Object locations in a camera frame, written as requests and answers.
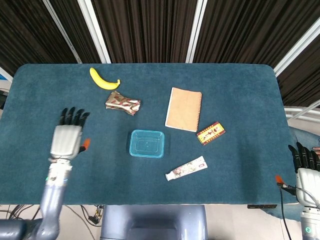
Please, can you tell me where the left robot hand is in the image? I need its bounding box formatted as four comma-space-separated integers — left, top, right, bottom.
48, 106, 91, 162

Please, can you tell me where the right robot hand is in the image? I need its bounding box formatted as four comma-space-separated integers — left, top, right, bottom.
274, 141, 320, 208

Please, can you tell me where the blue translucent plastic lid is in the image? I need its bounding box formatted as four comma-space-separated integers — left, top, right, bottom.
128, 129, 166, 159

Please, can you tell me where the clear plastic container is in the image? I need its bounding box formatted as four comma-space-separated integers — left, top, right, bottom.
130, 130, 165, 158

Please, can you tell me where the teal cloth covered furniture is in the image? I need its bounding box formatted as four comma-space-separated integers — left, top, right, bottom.
287, 124, 320, 151

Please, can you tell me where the yellow banana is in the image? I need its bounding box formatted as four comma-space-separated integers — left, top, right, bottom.
89, 67, 121, 90

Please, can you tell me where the crumpled gold red snack wrapper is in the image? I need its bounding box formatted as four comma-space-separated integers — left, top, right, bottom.
105, 91, 142, 117

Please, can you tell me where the black power strip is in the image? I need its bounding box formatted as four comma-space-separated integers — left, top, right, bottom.
87, 205, 105, 225

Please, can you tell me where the white blue board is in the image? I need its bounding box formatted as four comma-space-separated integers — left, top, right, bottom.
0, 66, 13, 83

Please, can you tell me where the red yellow small carton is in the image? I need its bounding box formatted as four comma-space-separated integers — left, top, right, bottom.
196, 121, 227, 147

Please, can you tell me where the blue grey robot torso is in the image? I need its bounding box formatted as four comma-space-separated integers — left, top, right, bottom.
99, 204, 208, 240

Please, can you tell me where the tan spiral notebook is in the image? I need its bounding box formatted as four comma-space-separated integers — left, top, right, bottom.
164, 87, 203, 133

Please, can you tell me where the white printed cream tube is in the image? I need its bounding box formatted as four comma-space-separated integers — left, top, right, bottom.
165, 155, 209, 182

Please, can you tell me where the teal velvet tablecloth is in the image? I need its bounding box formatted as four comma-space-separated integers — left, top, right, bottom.
0, 63, 302, 222

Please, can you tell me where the dark brown pleated curtain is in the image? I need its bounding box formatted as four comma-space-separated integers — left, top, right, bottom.
0, 0, 320, 108

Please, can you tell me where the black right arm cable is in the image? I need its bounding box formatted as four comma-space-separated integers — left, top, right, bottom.
278, 186, 293, 240

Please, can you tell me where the black table bracket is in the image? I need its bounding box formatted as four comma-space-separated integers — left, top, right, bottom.
247, 204, 278, 210

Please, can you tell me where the white metal tube frame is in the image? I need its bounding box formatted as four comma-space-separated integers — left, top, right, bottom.
283, 99, 320, 123

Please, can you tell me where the tangle of floor cables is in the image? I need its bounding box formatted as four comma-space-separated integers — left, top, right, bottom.
0, 204, 41, 221

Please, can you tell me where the thin white frame post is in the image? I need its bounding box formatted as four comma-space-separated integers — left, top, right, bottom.
42, 0, 83, 64

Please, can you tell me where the wide white frame post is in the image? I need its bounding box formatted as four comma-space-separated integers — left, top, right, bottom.
77, 0, 112, 64

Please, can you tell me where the slanted white frame post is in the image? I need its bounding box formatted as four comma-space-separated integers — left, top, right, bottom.
273, 17, 320, 77

